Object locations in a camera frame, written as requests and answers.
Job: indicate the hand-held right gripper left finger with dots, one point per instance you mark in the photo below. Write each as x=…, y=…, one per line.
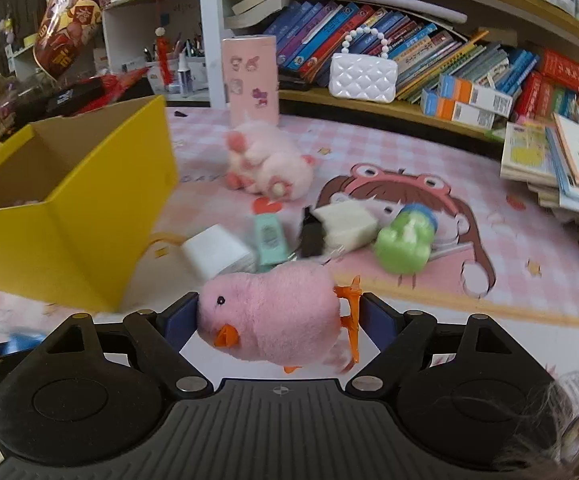
x=182, y=322

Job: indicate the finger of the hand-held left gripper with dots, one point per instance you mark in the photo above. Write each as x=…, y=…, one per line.
x=21, y=344

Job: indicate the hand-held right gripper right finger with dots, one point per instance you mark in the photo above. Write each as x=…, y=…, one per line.
x=377, y=322

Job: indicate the green toy bottle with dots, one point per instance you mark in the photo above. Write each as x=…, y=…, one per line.
x=402, y=247

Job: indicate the pink chick plush toy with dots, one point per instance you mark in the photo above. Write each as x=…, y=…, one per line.
x=269, y=310

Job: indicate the yellow cardboard box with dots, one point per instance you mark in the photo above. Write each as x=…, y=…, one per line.
x=69, y=240

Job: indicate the white power adapter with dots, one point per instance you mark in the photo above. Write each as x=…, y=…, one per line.
x=214, y=252

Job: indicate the white foam sponge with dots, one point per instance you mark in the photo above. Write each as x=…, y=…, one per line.
x=349, y=225

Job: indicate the small black object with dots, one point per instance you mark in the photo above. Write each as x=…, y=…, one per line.
x=312, y=237

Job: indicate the teal cream tube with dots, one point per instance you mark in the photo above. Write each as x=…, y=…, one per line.
x=269, y=237

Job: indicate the pink cartoon checked tablecloth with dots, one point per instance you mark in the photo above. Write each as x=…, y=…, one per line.
x=519, y=240

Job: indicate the pink pig plush toy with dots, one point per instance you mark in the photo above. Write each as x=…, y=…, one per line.
x=269, y=160

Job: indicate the person's hair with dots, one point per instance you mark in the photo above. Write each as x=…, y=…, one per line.
x=529, y=430

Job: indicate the wooden bookshelf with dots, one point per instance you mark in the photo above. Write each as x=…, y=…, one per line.
x=369, y=110

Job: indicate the orange blue white carton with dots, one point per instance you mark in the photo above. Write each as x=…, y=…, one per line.
x=457, y=110
x=474, y=94

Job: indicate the pile of open workbooks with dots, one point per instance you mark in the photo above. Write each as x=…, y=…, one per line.
x=559, y=160

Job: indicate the red cloth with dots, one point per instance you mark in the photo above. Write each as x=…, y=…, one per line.
x=124, y=85

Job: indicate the black fabric bag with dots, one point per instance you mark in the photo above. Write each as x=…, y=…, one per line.
x=74, y=97

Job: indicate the pen holders with pens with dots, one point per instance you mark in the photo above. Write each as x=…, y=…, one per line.
x=194, y=67

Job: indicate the pink sticker cylinder container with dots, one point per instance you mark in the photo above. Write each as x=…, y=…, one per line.
x=249, y=75

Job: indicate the red tassel ornament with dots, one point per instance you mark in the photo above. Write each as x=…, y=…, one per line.
x=163, y=55

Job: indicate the row of colourful books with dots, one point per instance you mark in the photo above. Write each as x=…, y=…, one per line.
x=319, y=35

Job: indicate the white cubby shelf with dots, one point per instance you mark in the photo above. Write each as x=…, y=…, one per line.
x=129, y=25

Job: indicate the red gold printed bag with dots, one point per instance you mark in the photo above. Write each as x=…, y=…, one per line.
x=66, y=25

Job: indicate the white paper roll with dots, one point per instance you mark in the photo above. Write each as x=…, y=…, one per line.
x=389, y=2

